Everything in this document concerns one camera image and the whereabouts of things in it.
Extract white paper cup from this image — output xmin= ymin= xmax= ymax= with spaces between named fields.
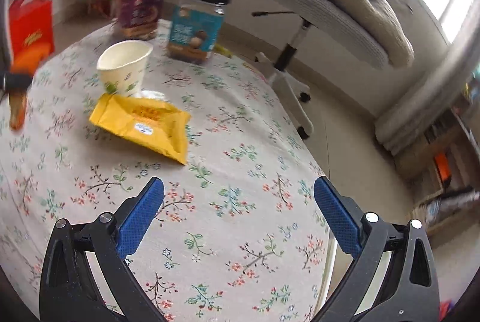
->
xmin=96 ymin=40 xmax=153 ymax=97

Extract wooden desk with shelves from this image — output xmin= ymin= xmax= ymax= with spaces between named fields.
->
xmin=394 ymin=78 xmax=479 ymax=237

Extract grey mesh office chair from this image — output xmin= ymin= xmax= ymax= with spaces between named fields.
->
xmin=255 ymin=0 xmax=388 ymax=140

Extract purple label snack jar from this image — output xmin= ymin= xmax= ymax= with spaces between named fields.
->
xmin=115 ymin=0 xmax=164 ymax=41

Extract right beige curtain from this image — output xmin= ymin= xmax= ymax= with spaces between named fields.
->
xmin=375 ymin=0 xmax=479 ymax=155

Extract yellow snack packet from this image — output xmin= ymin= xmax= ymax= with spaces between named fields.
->
xmin=89 ymin=94 xmax=191 ymax=165

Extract silver plastic bag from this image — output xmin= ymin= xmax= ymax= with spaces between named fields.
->
xmin=412 ymin=185 xmax=479 ymax=228

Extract orange box under desk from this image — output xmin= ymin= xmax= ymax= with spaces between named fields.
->
xmin=433 ymin=153 xmax=452 ymax=185

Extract white trash bin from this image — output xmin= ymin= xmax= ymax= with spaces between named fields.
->
xmin=320 ymin=233 xmax=386 ymax=321

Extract floral tablecloth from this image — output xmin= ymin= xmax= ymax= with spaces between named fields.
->
xmin=1 ymin=23 xmax=329 ymax=321

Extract red gift box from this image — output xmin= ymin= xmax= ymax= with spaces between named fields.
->
xmin=9 ymin=0 xmax=55 ymax=60

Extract teal label nut jar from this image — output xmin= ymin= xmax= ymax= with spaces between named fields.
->
xmin=167 ymin=0 xmax=231 ymax=64

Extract long orange peel piece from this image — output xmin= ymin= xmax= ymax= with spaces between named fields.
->
xmin=7 ymin=42 xmax=51 ymax=131

